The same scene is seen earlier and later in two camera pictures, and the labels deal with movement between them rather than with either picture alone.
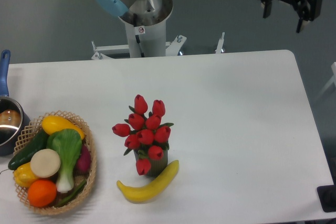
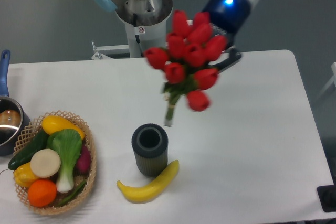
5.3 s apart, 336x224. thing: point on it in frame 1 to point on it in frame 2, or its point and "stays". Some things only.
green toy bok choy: [67, 144] stays
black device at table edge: [327, 195] stays
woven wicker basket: [30, 132] stays
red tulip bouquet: [145, 136] to [185, 62]
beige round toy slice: [45, 163] stays
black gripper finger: [309, 9] to [233, 56]
